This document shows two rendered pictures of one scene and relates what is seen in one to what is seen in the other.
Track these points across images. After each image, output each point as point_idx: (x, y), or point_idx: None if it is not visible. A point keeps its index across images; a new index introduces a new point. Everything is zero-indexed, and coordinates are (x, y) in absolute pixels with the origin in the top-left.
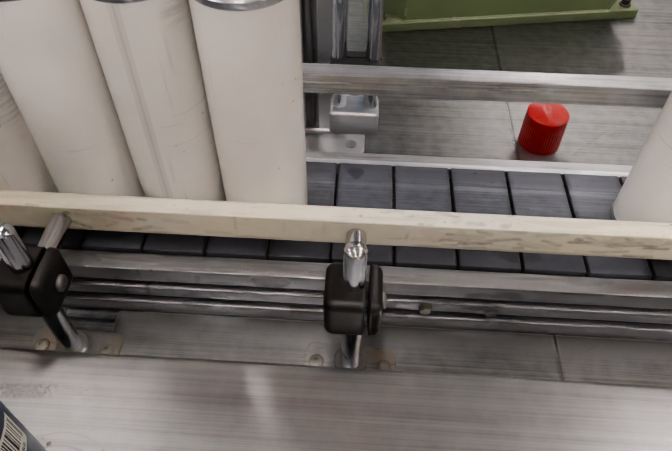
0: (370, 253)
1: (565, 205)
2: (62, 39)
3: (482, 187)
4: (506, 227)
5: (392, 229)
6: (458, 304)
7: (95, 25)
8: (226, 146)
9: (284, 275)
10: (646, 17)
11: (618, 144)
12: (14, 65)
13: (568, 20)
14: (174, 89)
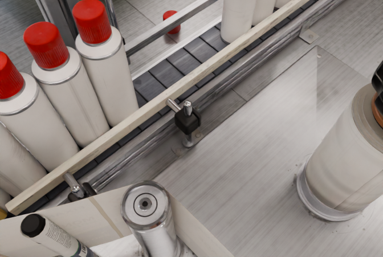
0: None
1: (208, 46)
2: (47, 106)
3: (180, 57)
4: (208, 65)
5: (178, 90)
6: (204, 100)
7: (60, 93)
8: (114, 103)
9: (153, 131)
10: None
11: None
12: (34, 129)
13: None
14: (92, 96)
